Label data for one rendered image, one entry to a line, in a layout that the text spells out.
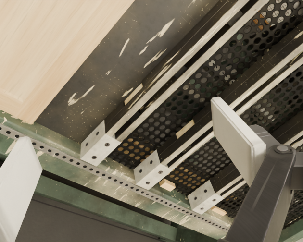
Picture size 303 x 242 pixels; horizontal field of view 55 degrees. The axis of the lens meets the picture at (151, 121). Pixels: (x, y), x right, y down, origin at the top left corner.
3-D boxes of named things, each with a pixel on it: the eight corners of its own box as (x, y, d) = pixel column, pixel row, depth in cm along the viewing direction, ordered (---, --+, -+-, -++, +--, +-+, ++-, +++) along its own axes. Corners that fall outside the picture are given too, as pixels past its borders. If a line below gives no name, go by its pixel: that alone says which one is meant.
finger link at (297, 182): (283, 175, 13) (347, 162, 13) (239, 127, 18) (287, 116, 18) (283, 201, 14) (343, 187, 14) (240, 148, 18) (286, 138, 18)
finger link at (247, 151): (252, 146, 14) (267, 143, 14) (209, 97, 21) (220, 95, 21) (253, 194, 16) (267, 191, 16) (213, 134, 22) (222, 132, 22)
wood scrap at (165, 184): (158, 182, 115) (159, 186, 113) (164, 178, 114) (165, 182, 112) (169, 187, 118) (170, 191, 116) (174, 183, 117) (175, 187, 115)
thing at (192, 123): (175, 133, 99) (177, 139, 97) (192, 118, 96) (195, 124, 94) (181, 137, 101) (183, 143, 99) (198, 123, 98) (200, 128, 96)
